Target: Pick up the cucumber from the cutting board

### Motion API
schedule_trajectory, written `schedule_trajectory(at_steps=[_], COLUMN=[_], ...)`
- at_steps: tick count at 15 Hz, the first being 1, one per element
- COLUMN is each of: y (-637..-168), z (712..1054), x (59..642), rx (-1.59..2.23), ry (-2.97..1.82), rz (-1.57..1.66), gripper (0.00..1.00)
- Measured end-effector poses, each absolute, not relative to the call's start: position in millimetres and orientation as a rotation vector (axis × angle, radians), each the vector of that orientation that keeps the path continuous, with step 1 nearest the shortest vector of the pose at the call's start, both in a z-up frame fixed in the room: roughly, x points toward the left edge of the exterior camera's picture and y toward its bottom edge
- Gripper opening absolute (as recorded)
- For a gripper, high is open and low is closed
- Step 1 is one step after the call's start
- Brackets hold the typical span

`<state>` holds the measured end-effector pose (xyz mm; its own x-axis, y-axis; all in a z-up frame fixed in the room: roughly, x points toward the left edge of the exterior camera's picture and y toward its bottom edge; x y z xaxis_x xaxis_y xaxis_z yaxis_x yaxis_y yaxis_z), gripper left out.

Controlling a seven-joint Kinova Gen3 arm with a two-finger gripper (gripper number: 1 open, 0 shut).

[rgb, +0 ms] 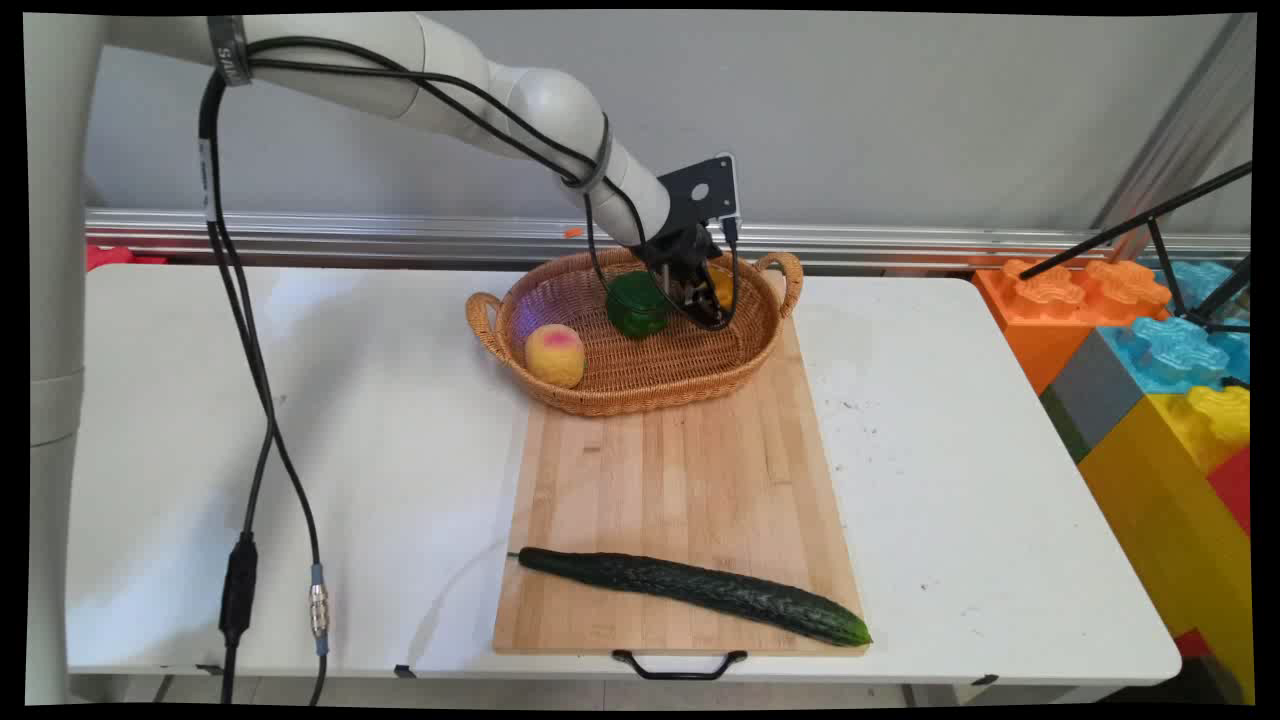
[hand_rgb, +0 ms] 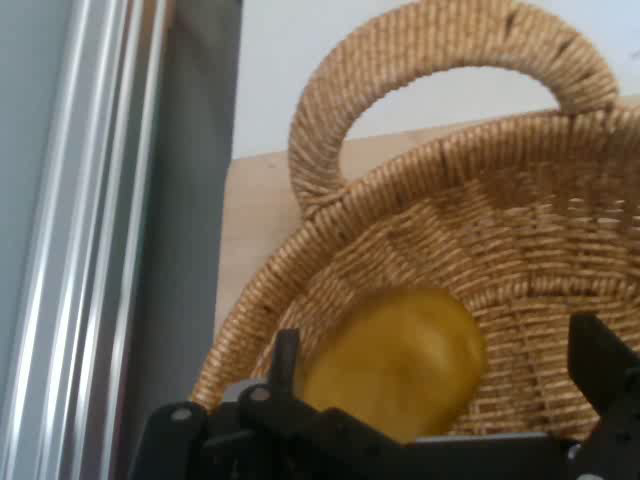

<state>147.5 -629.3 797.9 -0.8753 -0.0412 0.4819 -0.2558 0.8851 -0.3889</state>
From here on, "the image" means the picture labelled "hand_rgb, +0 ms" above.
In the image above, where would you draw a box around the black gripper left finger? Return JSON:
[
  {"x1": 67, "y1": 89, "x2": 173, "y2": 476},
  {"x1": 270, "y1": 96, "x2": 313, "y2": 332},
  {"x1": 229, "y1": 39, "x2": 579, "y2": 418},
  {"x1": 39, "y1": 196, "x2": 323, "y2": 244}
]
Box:
[{"x1": 129, "y1": 328, "x2": 417, "y2": 480}]

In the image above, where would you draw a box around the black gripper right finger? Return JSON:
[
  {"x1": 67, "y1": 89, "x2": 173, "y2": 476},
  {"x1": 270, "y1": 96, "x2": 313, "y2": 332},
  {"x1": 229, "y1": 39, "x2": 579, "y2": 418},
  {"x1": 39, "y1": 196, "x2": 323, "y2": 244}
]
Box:
[{"x1": 566, "y1": 311, "x2": 640, "y2": 480}]

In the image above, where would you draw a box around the yellow mango fruit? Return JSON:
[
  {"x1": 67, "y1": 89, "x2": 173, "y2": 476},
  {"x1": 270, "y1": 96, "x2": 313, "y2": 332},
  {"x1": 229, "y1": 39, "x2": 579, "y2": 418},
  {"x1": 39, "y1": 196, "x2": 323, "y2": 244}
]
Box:
[{"x1": 294, "y1": 286, "x2": 489, "y2": 445}]

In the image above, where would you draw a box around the woven wicker basket with handles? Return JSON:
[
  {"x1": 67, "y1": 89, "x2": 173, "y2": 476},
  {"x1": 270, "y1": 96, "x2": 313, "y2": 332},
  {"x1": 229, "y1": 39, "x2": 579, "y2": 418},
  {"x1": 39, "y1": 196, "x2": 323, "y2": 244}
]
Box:
[{"x1": 191, "y1": 0, "x2": 640, "y2": 444}]

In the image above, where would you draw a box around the horizontal aluminium frame rail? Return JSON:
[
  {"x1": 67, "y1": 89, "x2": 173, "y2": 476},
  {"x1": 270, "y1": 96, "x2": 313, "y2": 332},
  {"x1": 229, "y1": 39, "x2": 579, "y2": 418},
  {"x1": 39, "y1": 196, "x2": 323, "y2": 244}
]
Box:
[{"x1": 0, "y1": 0, "x2": 169, "y2": 480}]

